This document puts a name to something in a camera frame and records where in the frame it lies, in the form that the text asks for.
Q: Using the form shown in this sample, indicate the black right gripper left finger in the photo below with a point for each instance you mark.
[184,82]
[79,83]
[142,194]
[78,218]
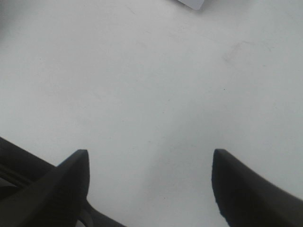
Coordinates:
[54,200]

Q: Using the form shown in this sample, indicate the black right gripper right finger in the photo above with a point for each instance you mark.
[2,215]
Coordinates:
[246,199]

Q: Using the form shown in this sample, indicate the white microwave door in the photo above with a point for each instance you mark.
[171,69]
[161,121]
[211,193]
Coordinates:
[193,4]

